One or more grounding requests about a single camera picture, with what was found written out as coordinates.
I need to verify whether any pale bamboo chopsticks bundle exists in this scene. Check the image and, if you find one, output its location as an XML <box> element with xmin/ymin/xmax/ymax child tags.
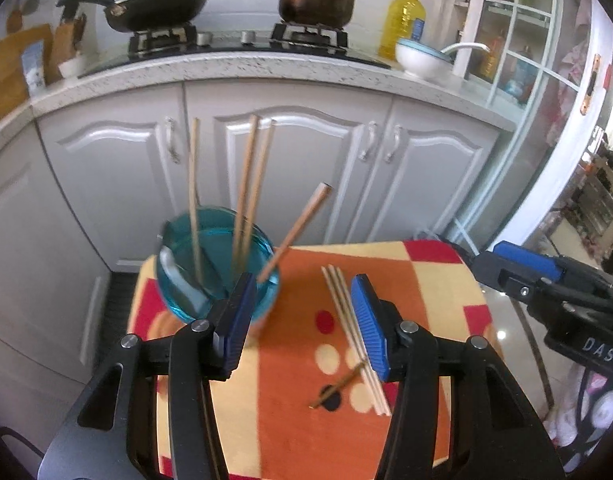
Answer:
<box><xmin>320</xmin><ymin>264</ymin><xmax>392</xmax><ymax>416</ymax></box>

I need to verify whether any blue utensil holder cup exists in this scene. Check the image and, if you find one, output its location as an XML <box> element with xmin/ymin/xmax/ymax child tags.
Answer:
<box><xmin>154</xmin><ymin>204</ymin><xmax>282</xmax><ymax>326</ymax></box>

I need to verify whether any white plastic spoon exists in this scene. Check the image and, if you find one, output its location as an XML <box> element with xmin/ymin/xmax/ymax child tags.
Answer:
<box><xmin>158</xmin><ymin>221</ymin><xmax>213</xmax><ymax>319</ymax></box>

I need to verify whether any long brown wooden chopstick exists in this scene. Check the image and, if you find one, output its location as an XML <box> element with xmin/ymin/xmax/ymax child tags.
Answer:
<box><xmin>256</xmin><ymin>182</ymin><xmax>332</xmax><ymax>284</ymax></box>

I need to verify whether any short brown wooden chopstick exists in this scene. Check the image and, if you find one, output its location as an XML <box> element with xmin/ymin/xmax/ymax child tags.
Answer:
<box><xmin>239</xmin><ymin>119</ymin><xmax>276</xmax><ymax>264</ymax></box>

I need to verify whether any curved brown wooden chopstick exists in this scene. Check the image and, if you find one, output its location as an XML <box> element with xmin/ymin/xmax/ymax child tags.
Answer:
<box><xmin>232</xmin><ymin>114</ymin><xmax>260</xmax><ymax>272</ymax></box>

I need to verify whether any light wooden chopstick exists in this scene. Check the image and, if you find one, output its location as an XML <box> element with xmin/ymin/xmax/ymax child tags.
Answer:
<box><xmin>188</xmin><ymin>118</ymin><xmax>202</xmax><ymax>284</ymax></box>

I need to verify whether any checkered red orange blanket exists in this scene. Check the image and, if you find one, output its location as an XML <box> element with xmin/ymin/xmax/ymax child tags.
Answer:
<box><xmin>126</xmin><ymin>238</ymin><xmax>501</xmax><ymax>480</ymax></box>

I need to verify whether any right cabinet door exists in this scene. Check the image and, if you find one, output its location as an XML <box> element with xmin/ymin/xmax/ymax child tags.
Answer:
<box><xmin>186</xmin><ymin>80</ymin><xmax>392</xmax><ymax>245</ymax></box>

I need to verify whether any cabinet door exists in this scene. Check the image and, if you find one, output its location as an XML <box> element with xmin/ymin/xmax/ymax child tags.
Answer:
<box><xmin>38</xmin><ymin>84</ymin><xmax>188</xmax><ymax>272</ymax></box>
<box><xmin>186</xmin><ymin>80</ymin><xmax>392</xmax><ymax>245</ymax></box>
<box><xmin>0</xmin><ymin>125</ymin><xmax>110</xmax><ymax>382</ymax></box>

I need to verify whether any far left cabinet door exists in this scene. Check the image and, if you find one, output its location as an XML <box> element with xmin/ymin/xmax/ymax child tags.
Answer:
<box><xmin>0</xmin><ymin>125</ymin><xmax>110</xmax><ymax>382</ymax></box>

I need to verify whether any glass display cabinet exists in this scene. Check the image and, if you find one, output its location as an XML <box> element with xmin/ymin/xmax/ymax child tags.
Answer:
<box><xmin>450</xmin><ymin>0</ymin><xmax>595</xmax><ymax>122</ymax></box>

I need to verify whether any white bowl with ladle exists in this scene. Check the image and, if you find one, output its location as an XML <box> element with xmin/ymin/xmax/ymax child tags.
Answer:
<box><xmin>395</xmin><ymin>38</ymin><xmax>491</xmax><ymax>80</ymax></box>

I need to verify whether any black gas stove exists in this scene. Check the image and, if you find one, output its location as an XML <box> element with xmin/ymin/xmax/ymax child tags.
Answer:
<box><xmin>83</xmin><ymin>22</ymin><xmax>391</xmax><ymax>77</ymax></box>

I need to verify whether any yellow oil bottle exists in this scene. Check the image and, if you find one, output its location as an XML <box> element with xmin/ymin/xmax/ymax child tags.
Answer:
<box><xmin>378</xmin><ymin>0</ymin><xmax>427</xmax><ymax>60</ymax></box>

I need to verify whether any small white bowl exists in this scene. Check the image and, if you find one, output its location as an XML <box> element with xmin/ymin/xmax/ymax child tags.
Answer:
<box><xmin>58</xmin><ymin>55</ymin><xmax>88</xmax><ymax>79</ymax></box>

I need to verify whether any wooden cutting board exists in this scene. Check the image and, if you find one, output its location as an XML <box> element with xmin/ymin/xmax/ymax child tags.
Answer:
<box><xmin>0</xmin><ymin>24</ymin><xmax>52</xmax><ymax>120</ymax></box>

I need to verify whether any black frying pan with lid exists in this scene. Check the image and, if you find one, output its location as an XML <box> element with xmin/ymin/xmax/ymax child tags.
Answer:
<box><xmin>56</xmin><ymin>0</ymin><xmax>209</xmax><ymax>32</ymax></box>

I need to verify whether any white blue packet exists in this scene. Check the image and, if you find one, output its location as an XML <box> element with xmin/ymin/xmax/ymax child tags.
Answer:
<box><xmin>21</xmin><ymin>40</ymin><xmax>45</xmax><ymax>98</ymax></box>

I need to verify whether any wooden knife block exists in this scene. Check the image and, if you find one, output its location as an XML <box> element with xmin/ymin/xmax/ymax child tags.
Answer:
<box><xmin>45</xmin><ymin>13</ymin><xmax>87</xmax><ymax>84</ymax></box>

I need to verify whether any silver cabinet handle left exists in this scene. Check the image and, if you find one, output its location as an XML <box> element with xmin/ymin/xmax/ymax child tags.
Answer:
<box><xmin>164</xmin><ymin>117</ymin><xmax>180</xmax><ymax>165</ymax></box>

